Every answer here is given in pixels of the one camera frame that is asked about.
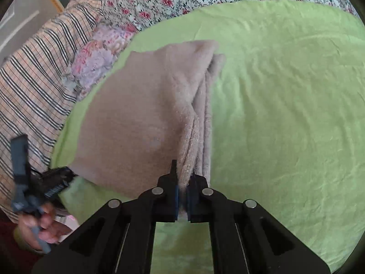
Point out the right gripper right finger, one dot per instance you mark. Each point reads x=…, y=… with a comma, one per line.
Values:
x=206, y=205

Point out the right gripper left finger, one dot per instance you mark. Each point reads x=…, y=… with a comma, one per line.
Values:
x=137, y=219

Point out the beige knitted sweater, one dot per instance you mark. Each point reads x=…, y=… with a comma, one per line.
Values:
x=153, y=112

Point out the person left hand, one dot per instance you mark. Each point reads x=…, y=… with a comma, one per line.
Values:
x=46, y=228

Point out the plaid checked blanket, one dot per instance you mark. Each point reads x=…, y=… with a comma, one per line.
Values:
x=34, y=100

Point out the light green bed sheet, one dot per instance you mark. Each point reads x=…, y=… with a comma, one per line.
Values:
x=288, y=113

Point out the purple pink floral pillow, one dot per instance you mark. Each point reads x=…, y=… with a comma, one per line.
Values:
x=93, y=61

